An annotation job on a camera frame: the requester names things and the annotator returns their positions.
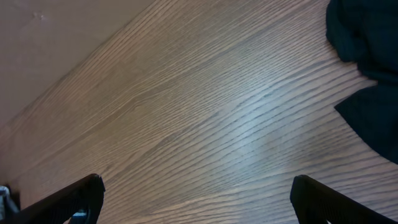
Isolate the black polo shirt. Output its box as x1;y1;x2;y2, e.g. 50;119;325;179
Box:
326;0;397;163

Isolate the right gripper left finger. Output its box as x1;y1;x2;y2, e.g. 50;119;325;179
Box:
1;174;105;224

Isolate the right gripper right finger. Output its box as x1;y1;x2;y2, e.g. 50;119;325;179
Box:
290;175;397;224

